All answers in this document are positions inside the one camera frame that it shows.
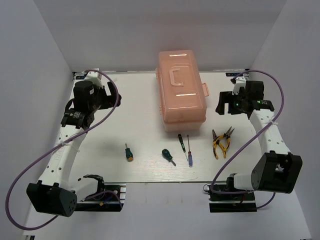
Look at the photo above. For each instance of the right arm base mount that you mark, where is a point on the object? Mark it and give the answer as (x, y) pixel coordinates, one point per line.
(235, 203)

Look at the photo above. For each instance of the black green precision screwdriver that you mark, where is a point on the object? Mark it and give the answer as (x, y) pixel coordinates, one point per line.
(182, 145)

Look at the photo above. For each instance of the dark green stubby screwdriver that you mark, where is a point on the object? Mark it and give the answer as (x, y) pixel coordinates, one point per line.
(167, 155)

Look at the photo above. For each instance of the green orange stubby screwdriver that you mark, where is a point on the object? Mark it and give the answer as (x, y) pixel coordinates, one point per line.
(128, 154)

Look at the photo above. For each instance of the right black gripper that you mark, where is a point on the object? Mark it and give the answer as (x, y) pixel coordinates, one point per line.
(227, 97)

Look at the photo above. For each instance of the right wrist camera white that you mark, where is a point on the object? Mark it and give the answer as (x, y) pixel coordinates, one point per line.
(238, 82)

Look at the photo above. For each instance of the blue red screwdriver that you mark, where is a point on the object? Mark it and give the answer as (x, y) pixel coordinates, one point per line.
(190, 158)

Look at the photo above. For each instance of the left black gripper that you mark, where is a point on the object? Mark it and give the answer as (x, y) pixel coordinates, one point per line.
(110, 100)

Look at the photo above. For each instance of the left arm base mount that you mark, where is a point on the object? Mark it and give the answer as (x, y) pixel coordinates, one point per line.
(106, 202)

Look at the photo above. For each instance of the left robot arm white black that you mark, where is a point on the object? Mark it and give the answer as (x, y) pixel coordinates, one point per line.
(53, 194)

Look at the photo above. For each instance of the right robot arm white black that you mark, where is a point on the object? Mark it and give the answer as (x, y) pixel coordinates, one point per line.
(278, 169)

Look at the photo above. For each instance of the pink plastic toolbox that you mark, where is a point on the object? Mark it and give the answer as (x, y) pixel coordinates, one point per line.
(182, 93)

